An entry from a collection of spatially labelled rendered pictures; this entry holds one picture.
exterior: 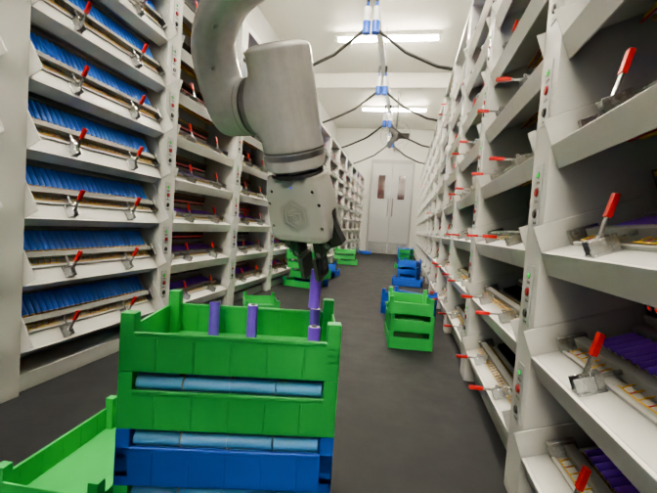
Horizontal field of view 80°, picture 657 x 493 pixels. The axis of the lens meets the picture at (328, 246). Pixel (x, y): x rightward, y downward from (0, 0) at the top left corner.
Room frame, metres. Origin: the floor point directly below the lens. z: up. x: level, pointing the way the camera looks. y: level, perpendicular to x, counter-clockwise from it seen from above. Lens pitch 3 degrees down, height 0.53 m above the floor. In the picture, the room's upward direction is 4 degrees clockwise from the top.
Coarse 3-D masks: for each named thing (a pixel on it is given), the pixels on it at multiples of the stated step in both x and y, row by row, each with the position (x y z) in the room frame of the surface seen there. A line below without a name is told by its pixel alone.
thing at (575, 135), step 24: (624, 72) 0.56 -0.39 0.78; (624, 96) 0.55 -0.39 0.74; (648, 96) 0.45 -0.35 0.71; (552, 120) 0.74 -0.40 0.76; (576, 120) 0.73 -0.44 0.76; (600, 120) 0.56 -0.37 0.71; (624, 120) 0.51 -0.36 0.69; (648, 120) 0.46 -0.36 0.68; (552, 144) 0.74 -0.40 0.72; (576, 144) 0.64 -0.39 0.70; (600, 144) 0.57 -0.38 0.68
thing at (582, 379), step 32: (576, 320) 0.73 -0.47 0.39; (608, 320) 0.72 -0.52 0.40; (544, 352) 0.73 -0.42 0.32; (576, 352) 0.70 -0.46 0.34; (608, 352) 0.61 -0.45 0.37; (640, 352) 0.59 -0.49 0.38; (544, 384) 0.70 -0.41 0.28; (576, 384) 0.55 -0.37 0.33; (608, 384) 0.55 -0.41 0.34; (640, 384) 0.51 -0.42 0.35; (576, 416) 0.56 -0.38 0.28; (608, 416) 0.49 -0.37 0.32; (640, 416) 0.47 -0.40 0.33; (608, 448) 0.47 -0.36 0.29; (640, 448) 0.41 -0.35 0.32; (640, 480) 0.40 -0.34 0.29
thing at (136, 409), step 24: (120, 384) 0.52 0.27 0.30; (336, 384) 0.53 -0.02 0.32; (120, 408) 0.52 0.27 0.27; (144, 408) 0.52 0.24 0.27; (168, 408) 0.52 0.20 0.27; (192, 408) 0.52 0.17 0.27; (216, 408) 0.53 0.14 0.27; (240, 408) 0.53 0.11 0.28; (264, 408) 0.53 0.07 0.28; (288, 408) 0.53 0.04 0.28; (312, 408) 0.53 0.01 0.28; (240, 432) 0.53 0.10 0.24; (264, 432) 0.53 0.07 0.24; (288, 432) 0.53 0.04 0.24; (312, 432) 0.53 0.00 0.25
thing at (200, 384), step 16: (144, 384) 0.53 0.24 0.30; (160, 384) 0.53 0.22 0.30; (176, 384) 0.53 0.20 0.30; (192, 384) 0.53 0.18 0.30; (208, 384) 0.53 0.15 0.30; (224, 384) 0.53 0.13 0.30; (240, 384) 0.54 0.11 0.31; (256, 384) 0.54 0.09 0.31; (272, 384) 0.54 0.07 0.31; (288, 384) 0.54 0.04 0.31; (304, 384) 0.54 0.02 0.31; (320, 384) 0.55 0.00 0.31
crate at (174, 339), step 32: (128, 320) 0.52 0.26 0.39; (160, 320) 0.66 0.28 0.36; (192, 320) 0.72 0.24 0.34; (224, 320) 0.72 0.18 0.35; (288, 320) 0.73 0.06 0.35; (320, 320) 0.73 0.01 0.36; (128, 352) 0.52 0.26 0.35; (160, 352) 0.52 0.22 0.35; (192, 352) 0.52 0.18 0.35; (224, 352) 0.53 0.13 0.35; (256, 352) 0.53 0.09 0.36; (288, 352) 0.53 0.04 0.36; (320, 352) 0.53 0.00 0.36
